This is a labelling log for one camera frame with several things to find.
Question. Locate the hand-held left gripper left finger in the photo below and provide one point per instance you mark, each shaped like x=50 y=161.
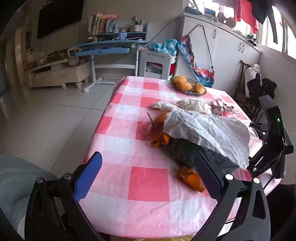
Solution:
x=89 y=176

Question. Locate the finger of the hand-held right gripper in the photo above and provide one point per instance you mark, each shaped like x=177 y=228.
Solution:
x=260 y=132

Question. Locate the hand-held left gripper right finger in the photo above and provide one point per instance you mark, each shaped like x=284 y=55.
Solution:
x=207 y=177

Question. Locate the dark green packet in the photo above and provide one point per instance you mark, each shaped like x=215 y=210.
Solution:
x=185 y=150

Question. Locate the white paper towel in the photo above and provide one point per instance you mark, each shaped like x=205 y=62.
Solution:
x=208 y=132

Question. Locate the black garment on chair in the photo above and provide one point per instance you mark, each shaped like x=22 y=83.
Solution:
x=266 y=88

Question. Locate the crumpled printed wrapper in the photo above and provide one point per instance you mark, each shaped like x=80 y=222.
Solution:
x=219 y=107

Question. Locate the wooden chair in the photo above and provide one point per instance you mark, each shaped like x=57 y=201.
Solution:
x=241 y=76

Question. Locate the pink white checked tablecloth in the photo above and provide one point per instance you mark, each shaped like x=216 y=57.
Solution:
x=148 y=183

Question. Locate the grey green sofa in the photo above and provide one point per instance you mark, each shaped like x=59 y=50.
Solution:
x=16 y=180

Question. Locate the yellow mango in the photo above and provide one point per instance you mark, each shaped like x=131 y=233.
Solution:
x=185 y=86
x=178 y=80
x=199 y=88

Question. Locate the white plastic bag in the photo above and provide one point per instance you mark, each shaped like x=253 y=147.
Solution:
x=161 y=105

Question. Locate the woven fruit basket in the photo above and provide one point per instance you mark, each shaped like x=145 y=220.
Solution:
x=190 y=80

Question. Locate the white cupboard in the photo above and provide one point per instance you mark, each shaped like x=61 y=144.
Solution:
x=224 y=46

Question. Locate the cream television cabinet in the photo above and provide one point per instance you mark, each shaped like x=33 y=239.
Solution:
x=57 y=74

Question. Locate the colourful printed bag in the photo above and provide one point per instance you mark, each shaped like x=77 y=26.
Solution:
x=187 y=51

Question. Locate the pink kettlebell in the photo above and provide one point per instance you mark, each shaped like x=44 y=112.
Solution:
x=73 y=60

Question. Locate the brown rounded object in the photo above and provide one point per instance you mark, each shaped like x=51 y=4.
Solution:
x=225 y=19

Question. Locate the black hanging garment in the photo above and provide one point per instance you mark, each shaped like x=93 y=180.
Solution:
x=261 y=9

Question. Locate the red hanging garment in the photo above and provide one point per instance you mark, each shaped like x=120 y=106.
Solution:
x=242 y=10

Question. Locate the blue plastic bag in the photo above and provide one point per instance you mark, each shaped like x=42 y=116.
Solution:
x=166 y=47

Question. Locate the white plastic stool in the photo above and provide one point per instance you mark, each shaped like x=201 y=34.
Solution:
x=157 y=56

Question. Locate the white plush toy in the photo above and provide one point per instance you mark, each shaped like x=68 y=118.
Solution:
x=34 y=58

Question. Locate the blue study desk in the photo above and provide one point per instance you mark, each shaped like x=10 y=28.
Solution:
x=104 y=44

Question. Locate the small blue box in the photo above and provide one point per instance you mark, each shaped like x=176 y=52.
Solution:
x=123 y=36

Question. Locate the row of books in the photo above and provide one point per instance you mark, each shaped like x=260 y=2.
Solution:
x=96 y=24

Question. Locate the white pen holder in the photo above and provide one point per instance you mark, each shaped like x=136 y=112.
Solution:
x=137 y=28

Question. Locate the pink plush toy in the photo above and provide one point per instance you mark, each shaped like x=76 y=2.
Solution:
x=109 y=17

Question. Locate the black television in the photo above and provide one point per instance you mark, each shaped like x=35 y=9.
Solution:
x=60 y=16

